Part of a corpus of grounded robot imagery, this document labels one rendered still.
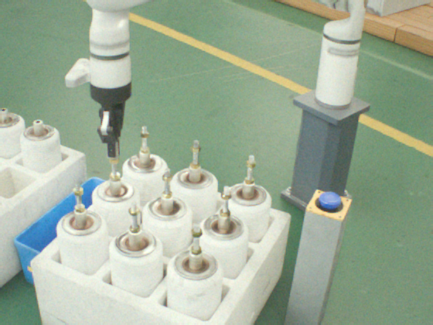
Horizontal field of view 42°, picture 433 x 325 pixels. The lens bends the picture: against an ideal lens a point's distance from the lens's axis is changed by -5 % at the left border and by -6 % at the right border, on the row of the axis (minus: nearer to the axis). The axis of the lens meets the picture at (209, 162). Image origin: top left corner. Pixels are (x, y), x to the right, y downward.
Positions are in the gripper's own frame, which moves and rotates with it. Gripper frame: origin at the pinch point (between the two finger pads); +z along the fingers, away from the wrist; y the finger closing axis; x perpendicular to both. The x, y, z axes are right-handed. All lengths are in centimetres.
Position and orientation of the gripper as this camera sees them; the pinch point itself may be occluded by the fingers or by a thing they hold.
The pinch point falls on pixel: (113, 147)
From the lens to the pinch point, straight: 111.6
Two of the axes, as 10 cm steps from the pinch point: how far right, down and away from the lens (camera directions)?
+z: -0.4, 8.5, 5.3
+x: -9.9, -0.9, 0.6
